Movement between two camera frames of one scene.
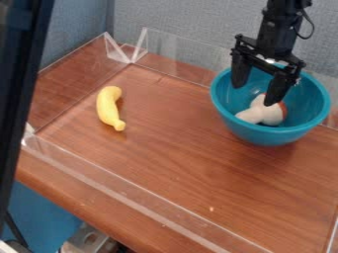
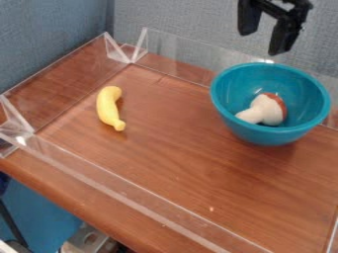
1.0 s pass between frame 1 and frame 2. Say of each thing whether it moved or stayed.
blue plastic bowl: stayed
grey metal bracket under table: stayed
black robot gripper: moved
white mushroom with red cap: stayed
